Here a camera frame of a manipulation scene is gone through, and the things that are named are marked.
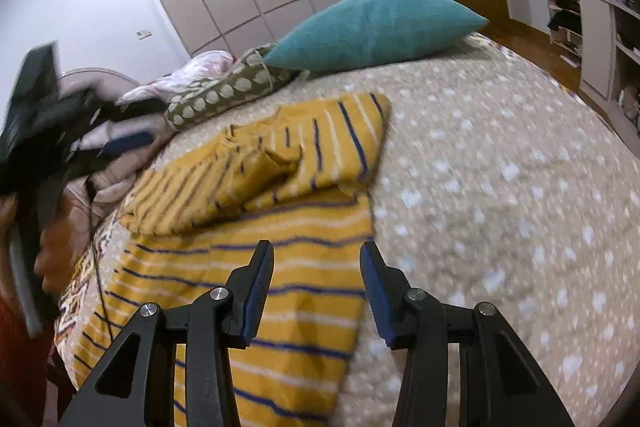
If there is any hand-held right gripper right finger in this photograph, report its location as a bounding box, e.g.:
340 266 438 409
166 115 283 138
360 239 576 427

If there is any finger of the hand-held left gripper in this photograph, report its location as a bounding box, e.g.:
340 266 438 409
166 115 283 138
97 99 171 124
67 129 157 180

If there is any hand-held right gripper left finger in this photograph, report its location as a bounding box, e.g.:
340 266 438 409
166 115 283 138
59 239 276 427

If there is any yellow striped sweater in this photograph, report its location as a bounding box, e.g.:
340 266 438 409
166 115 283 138
65 91 392 427

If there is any person's left hand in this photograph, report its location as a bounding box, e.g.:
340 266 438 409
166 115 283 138
34 202 76 303

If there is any pale pink rounded furniture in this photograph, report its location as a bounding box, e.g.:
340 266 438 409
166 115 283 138
55 67 141 100

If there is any pink floral quilt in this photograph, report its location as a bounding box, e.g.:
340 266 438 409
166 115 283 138
67 50 236 220

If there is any olive white-dotted pillow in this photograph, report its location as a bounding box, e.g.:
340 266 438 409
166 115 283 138
166 42 296 131

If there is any beige dotted bedspread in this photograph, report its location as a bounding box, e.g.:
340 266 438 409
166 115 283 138
52 32 640 427

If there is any person's red clothing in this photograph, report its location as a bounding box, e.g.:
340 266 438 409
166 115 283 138
0 292 57 427

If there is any teal pillow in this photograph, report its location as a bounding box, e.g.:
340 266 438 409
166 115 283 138
264 0 490 74

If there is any white shelf unit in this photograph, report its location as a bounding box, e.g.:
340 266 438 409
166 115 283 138
572 0 640 128

